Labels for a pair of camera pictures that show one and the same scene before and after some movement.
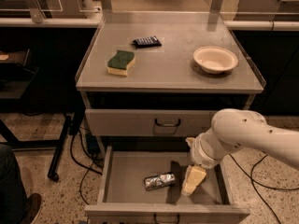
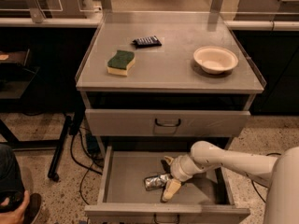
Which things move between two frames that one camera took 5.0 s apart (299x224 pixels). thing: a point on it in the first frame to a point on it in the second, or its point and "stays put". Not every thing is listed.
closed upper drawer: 148,122 stays put
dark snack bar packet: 146,42 stays put
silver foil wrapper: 159,181 stays put
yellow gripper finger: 191,141 to 169,160
